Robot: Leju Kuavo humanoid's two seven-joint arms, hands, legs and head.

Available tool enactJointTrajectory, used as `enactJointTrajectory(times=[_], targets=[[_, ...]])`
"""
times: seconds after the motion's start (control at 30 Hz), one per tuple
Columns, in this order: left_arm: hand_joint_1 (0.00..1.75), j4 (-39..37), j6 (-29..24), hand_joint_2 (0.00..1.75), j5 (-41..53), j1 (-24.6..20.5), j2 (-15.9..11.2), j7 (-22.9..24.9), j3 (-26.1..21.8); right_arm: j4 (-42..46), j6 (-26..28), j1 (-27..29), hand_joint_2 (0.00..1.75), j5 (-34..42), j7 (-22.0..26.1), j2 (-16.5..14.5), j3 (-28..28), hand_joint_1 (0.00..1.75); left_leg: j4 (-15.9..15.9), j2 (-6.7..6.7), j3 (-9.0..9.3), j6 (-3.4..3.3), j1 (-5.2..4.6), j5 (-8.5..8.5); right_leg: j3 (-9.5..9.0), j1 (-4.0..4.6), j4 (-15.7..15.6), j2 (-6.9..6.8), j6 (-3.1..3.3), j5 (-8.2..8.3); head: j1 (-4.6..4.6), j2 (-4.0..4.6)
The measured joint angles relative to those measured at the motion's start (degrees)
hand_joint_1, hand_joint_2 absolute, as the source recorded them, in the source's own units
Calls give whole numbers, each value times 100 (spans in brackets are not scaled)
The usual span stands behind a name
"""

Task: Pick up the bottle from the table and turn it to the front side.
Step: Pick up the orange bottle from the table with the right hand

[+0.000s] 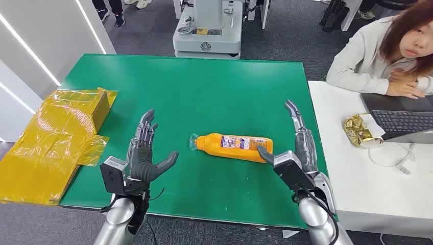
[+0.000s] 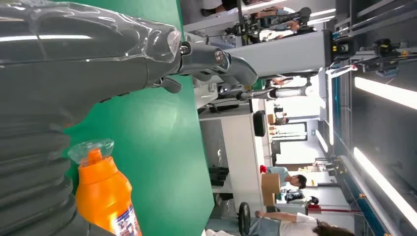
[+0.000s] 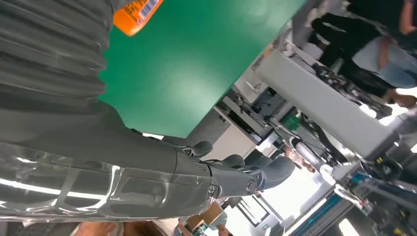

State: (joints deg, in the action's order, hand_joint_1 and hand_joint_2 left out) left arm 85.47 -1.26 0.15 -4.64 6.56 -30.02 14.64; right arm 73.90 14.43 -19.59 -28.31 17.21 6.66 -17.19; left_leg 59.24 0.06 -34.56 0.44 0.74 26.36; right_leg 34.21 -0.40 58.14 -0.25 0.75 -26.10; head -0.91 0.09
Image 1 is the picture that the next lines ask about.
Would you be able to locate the person's left hand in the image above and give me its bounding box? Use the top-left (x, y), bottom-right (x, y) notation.
top-left (389, 69), bottom-right (418, 83)

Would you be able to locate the person's right hand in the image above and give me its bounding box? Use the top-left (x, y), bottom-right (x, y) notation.
top-left (386, 81), bottom-right (426, 100)

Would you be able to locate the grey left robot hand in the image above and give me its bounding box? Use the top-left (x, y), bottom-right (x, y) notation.
top-left (125, 109), bottom-right (179, 195)

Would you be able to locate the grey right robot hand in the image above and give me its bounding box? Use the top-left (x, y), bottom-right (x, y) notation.
top-left (256, 100), bottom-right (319, 175)

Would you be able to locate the orange plastic bottle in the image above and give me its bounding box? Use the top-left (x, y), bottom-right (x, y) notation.
top-left (188, 132), bottom-right (274, 164)

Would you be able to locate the dark laptop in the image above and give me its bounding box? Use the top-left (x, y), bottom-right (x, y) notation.
top-left (359, 92), bottom-right (433, 144)

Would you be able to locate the person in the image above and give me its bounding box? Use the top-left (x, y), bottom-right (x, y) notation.
top-left (124, 0), bottom-right (152, 10)
top-left (326, 0), bottom-right (433, 100)
top-left (91, 0), bottom-right (126, 27)

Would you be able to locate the gold foil snack wrapper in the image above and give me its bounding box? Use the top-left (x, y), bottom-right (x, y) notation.
top-left (342, 113), bottom-right (387, 149)

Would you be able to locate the yellow film wrapped cardboard box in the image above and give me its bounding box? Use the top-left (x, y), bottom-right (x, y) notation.
top-left (0, 87), bottom-right (118, 206)

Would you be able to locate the white desk panel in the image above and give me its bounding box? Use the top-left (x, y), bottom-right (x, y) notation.
top-left (247, 0), bottom-right (270, 30)

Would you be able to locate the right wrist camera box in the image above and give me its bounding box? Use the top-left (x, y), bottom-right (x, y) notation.
top-left (273, 151), bottom-right (317, 192)

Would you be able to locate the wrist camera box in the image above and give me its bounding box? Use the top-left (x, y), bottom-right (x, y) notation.
top-left (273, 151), bottom-right (317, 192)
top-left (100, 156), bottom-right (129, 196)

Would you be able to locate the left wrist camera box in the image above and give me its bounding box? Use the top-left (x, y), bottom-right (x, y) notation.
top-left (100, 156), bottom-right (129, 196)

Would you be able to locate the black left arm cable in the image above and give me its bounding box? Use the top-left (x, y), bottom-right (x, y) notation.
top-left (145, 187), bottom-right (166, 245)

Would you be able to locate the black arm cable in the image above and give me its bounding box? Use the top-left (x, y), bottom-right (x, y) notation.
top-left (302, 191), bottom-right (340, 245)
top-left (145, 187), bottom-right (166, 245)

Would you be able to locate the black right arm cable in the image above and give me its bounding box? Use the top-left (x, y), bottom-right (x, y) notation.
top-left (302, 191), bottom-right (340, 245)

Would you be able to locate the white charger cable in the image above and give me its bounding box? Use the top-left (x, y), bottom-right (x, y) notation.
top-left (368, 142), bottom-right (416, 176)

